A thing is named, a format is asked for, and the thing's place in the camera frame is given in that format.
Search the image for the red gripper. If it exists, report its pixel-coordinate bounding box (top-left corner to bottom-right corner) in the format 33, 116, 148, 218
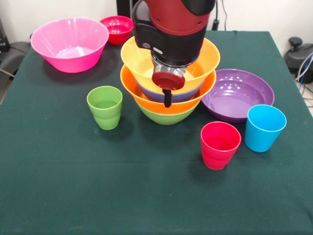
151, 70, 185, 109

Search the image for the blue bowl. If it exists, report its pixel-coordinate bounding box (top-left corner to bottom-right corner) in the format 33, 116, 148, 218
135, 78, 203, 103

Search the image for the orange bowl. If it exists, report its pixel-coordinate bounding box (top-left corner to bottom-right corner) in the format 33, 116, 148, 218
119, 65, 217, 115
120, 36, 221, 86

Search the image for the green cup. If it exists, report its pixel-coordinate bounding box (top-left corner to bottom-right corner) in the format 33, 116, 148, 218
86, 85, 123, 130

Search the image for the blue cup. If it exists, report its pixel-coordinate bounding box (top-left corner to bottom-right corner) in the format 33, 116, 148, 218
245, 104, 287, 153

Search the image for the green bowl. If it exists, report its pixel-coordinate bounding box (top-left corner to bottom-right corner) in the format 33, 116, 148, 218
135, 100, 198, 125

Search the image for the purple bowl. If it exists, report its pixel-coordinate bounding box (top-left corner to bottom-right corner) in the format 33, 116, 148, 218
201, 68, 275, 123

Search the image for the red cup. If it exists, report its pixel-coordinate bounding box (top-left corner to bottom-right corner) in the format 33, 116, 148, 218
200, 121, 242, 171

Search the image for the red bowl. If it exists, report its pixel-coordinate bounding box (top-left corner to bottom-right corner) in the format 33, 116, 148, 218
99, 15, 134, 46

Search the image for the dark green tablecloth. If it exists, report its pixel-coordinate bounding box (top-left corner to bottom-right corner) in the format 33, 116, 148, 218
0, 29, 313, 235

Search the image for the pink bowl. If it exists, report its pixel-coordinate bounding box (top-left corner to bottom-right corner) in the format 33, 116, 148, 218
30, 17, 110, 73

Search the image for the black wall cable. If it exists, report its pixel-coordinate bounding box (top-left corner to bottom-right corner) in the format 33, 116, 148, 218
211, 0, 229, 31

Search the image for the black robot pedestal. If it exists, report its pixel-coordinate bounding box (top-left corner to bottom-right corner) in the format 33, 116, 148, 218
116, 0, 137, 18

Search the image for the floor cable bundle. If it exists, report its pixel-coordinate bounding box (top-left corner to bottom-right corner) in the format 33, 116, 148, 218
294, 52, 313, 108

